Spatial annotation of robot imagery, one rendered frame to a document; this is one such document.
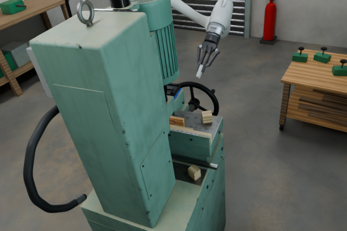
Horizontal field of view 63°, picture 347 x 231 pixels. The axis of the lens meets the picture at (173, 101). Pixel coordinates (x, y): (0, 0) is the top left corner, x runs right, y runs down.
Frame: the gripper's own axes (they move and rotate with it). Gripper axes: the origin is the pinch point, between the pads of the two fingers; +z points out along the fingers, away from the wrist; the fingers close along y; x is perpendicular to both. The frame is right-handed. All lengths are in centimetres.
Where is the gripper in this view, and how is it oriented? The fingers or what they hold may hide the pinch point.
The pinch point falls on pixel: (200, 71)
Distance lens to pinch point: 150.4
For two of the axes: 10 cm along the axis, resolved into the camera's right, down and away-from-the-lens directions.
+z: -3.5, 9.3, -0.9
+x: 3.3, 2.1, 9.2
